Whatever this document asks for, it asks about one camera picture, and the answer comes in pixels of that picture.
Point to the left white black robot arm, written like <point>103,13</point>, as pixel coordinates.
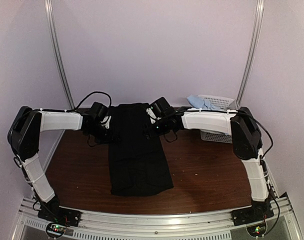
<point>24,138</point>

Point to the right aluminium frame post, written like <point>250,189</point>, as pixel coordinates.
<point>255,36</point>

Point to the black long sleeve shirt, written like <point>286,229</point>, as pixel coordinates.
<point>137,165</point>

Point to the aluminium frame post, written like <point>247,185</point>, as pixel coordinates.
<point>57,53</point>
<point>255,36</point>

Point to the front aluminium rail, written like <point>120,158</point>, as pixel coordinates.
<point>213,225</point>

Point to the right circuit board with LEDs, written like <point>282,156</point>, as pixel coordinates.
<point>256,230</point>

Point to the left circuit board with LEDs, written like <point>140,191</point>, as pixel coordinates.
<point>55,230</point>

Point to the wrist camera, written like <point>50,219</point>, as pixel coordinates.
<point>152,117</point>
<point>106,122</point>

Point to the circuit board with leds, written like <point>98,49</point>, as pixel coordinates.
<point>55,230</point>
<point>256,230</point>

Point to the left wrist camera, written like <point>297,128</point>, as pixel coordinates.
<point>106,122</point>

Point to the left aluminium frame post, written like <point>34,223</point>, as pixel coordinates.
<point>57,53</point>

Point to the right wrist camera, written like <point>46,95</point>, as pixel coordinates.
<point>152,117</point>

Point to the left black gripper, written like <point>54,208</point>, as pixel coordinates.
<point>97,140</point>

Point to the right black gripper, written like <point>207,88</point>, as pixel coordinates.
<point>149,132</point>

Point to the light blue shirt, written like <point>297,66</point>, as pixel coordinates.
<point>201,103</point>

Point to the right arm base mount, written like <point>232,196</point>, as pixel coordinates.
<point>250,215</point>

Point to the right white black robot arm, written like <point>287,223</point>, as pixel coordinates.
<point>239,124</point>

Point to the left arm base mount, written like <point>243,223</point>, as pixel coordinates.
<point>65,216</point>

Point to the white perforated plastic basket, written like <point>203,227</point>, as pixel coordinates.
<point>224,103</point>

